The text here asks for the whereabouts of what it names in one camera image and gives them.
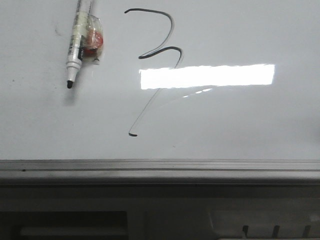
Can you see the white whiteboard with aluminium frame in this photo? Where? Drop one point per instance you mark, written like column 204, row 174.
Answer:
column 186, row 92

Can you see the white marker with taped pad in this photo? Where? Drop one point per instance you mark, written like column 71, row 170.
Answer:
column 87, row 41

